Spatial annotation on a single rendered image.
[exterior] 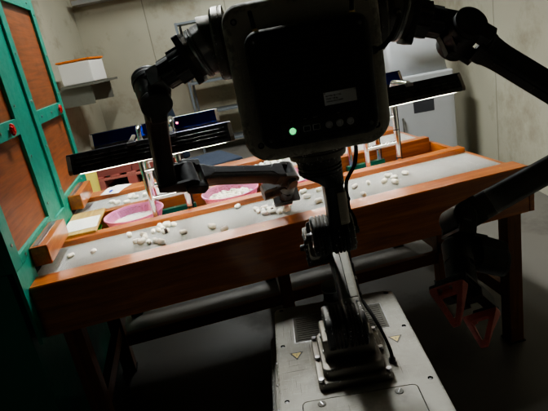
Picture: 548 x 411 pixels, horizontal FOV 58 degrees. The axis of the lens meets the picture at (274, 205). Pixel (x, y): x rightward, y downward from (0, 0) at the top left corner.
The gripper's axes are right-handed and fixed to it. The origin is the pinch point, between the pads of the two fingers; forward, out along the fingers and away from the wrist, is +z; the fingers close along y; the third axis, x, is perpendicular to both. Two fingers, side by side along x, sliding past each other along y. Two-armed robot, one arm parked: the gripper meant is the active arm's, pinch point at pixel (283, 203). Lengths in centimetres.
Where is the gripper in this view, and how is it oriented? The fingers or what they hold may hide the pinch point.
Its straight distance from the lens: 195.8
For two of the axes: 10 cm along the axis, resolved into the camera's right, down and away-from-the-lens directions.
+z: -0.7, 3.8, 9.2
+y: -9.7, 2.1, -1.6
